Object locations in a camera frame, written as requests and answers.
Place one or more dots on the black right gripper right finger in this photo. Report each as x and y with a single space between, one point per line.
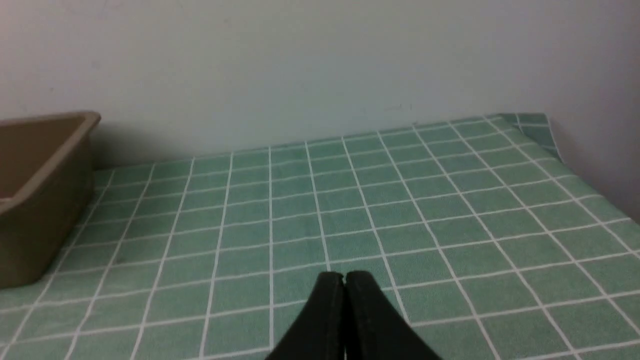
374 330

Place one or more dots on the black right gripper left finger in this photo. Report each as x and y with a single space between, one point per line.
316 332

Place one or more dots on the olive plastic storage bin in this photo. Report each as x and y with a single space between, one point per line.
46 182

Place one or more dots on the green checkered tablecloth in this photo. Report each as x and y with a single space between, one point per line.
478 234

